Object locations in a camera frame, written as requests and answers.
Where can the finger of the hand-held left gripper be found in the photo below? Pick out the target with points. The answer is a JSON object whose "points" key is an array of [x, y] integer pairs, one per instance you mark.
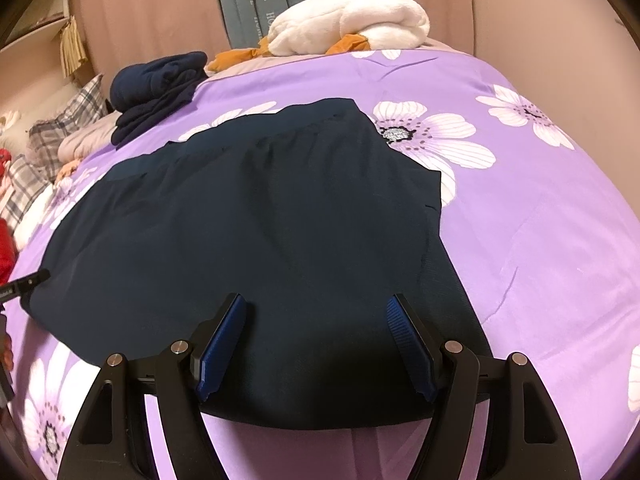
{"points": [[25, 282]]}

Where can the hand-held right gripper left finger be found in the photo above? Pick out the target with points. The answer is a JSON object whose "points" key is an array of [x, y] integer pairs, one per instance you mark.
{"points": [[220, 350]]}

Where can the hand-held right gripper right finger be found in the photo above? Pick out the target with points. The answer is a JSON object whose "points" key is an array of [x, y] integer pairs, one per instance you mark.
{"points": [[410, 350]]}

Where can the dark navy jacket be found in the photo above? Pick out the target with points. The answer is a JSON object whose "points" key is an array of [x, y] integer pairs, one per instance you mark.
{"points": [[250, 235]]}

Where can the folded navy clothes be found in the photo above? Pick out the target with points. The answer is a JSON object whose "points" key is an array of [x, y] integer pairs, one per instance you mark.
{"points": [[155, 85]]}

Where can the person's left hand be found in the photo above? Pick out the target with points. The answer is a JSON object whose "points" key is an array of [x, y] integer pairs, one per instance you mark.
{"points": [[5, 350]]}

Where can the red garment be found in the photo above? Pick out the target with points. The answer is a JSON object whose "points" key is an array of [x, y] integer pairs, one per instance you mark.
{"points": [[6, 240]]}

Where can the pink folded quilt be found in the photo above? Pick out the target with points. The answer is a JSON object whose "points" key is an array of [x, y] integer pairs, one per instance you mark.
{"points": [[87, 137]]}

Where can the plaid pillow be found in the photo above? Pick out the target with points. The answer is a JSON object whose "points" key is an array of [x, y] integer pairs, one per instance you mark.
{"points": [[65, 120]]}

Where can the purple floral bedsheet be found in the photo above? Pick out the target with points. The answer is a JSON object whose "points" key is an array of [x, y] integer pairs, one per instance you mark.
{"points": [[540, 220]]}

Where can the beige fringed cloth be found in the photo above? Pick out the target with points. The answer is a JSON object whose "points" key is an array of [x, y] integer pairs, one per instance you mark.
{"points": [[72, 47]]}

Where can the beige shelf unit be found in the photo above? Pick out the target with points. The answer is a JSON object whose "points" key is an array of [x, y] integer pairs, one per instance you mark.
{"points": [[45, 10]]}

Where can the pink curtain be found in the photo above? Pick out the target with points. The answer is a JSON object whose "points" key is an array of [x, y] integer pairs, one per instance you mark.
{"points": [[150, 5]]}

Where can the white plush goose toy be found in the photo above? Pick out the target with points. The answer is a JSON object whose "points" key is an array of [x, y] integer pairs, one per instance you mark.
{"points": [[350, 17]]}

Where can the grey printed curtain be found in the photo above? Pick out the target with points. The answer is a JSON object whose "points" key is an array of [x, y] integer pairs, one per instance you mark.
{"points": [[250, 0]]}

